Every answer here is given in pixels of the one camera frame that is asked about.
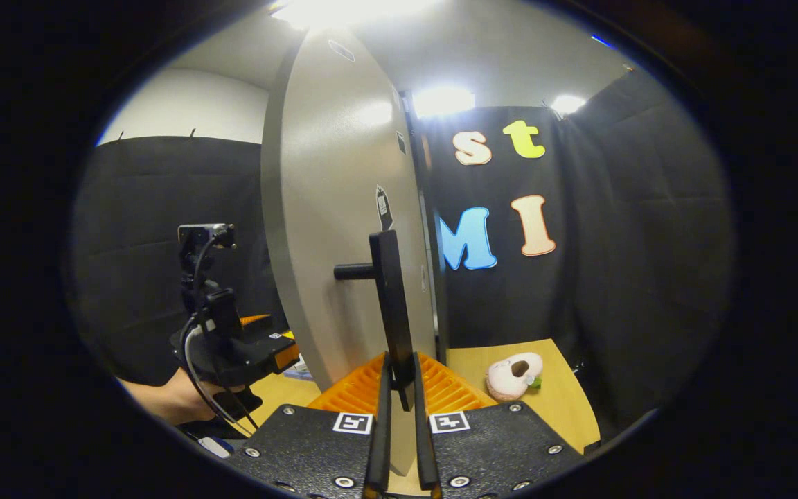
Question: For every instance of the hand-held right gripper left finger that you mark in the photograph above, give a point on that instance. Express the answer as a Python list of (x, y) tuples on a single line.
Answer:
[(383, 443)]

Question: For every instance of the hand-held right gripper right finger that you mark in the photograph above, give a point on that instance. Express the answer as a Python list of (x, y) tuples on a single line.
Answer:
[(421, 443)]

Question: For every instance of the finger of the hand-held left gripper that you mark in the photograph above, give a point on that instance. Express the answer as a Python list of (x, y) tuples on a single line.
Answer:
[(255, 319), (280, 350)]

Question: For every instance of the grey cabinet door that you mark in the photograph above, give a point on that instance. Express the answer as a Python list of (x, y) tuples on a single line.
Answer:
[(330, 208)]

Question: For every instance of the dark grey cabinet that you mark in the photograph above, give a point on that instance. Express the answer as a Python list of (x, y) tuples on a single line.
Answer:
[(433, 277)]

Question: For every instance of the blue white booklet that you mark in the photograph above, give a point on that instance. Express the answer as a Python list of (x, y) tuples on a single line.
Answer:
[(300, 373)]

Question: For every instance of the pink plush toy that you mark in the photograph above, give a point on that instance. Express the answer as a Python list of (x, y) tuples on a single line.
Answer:
[(506, 381)]

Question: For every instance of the black backdrop cloth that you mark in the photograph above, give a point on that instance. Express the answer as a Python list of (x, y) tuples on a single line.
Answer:
[(621, 242)]

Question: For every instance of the small ceiling light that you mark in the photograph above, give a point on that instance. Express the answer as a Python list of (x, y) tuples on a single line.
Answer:
[(568, 104), (442, 102)]

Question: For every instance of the large ceiling light panel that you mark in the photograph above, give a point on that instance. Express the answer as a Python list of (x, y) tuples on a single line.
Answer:
[(350, 10)]

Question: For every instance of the long ceiling light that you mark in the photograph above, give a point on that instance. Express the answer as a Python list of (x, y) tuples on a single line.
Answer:
[(601, 40)]

